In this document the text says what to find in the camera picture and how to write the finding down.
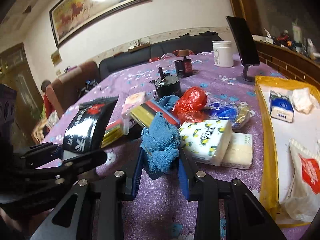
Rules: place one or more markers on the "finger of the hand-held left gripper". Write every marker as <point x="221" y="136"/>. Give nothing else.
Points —
<point x="42" y="153"/>
<point x="85" y="158"/>

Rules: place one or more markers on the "small red wrapper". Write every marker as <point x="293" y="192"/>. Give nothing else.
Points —
<point x="153" y="60"/>

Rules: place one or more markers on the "wooden door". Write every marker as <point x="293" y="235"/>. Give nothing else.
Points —
<point x="15" y="75"/>

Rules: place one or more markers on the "black phone on stand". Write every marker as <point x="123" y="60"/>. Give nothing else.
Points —
<point x="243" y="40"/>

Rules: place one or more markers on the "yellow black red sponge pack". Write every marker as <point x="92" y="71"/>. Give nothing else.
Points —
<point x="147" y="112"/>

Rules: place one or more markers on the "white bag with red label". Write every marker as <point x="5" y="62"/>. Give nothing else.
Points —
<point x="303" y="180"/>

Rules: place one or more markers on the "white plastic jar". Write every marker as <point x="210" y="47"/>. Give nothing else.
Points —
<point x="223" y="53"/>

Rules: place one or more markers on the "blue patterned snack bag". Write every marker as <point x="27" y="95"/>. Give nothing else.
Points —
<point x="225" y="113"/>

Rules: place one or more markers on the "brown chair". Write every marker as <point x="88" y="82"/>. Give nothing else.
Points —
<point x="72" y="82"/>

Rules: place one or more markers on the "crumpled white tissue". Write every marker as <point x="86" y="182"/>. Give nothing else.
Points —
<point x="302" y="100"/>

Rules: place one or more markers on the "purple flowered tablecloth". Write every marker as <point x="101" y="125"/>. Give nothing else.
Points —
<point x="225" y="91"/>

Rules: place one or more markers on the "red yellow green sponge pack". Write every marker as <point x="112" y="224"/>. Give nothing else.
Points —
<point x="113" y="133"/>

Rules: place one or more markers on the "yellow wall sign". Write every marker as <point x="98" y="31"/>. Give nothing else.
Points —
<point x="56" y="57"/>

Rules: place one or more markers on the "framed horse painting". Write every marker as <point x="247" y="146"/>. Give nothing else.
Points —
<point x="100" y="7"/>

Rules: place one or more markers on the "lemon print tissue pack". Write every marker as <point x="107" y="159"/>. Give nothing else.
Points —
<point x="205" y="140"/>

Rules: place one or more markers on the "yellow trimmed clear storage box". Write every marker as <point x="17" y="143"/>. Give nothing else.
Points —
<point x="280" y="142"/>

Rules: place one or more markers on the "pink tissue pack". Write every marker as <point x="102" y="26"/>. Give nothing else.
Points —
<point x="133" y="101"/>

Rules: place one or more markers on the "black snack packet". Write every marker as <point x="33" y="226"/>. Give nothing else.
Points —
<point x="86" y="122"/>

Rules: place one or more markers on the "blue and white tissue pack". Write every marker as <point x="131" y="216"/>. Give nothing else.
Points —
<point x="281" y="106"/>

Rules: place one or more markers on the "wooden brick pattern counter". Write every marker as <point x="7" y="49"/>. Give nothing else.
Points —
<point x="282" y="57"/>

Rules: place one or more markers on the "clutter of small items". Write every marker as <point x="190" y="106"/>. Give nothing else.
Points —
<point x="292" y="38"/>

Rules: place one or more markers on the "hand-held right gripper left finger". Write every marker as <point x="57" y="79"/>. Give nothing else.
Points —
<point x="137" y="177"/>

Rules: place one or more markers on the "black sofa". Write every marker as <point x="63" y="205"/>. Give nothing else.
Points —
<point x="140" y="55"/>

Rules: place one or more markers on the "black round motor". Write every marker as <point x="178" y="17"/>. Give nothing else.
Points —
<point x="168" y="85"/>

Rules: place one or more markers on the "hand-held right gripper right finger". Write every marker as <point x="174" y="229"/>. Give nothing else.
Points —
<point x="183" y="180"/>

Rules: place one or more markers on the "plain white tissue pack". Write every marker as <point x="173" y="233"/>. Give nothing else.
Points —
<point x="238" y="152"/>

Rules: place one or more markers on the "red plastic bag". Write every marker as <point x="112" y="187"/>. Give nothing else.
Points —
<point x="191" y="102"/>

